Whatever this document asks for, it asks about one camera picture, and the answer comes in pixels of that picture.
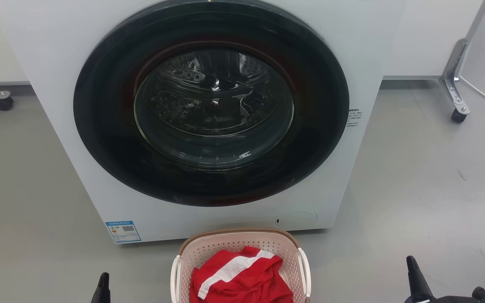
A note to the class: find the round black washing machine door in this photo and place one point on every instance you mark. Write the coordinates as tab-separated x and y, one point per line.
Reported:
103	134

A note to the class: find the pink perforated laundry basket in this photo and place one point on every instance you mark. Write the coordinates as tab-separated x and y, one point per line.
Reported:
225	244

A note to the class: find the small printed text sticker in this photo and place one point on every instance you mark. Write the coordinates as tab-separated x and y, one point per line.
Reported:
353	118

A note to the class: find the blue energy label sticker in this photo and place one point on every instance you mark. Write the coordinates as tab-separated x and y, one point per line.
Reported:
123	232

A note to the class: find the long angled metal stand leg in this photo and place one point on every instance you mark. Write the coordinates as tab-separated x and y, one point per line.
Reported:
453	80

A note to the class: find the round white filter cover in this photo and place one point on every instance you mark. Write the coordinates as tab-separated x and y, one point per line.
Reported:
297	219

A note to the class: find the red garment with white stripe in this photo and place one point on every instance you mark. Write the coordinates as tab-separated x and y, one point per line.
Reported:
246	288

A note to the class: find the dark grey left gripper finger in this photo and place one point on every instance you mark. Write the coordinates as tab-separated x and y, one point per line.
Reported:
103	292

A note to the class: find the black caster wheel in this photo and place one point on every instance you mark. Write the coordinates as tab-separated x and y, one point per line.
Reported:
3	104
459	116

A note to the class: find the white front-load washing machine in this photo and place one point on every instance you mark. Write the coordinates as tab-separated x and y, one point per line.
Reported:
57	101

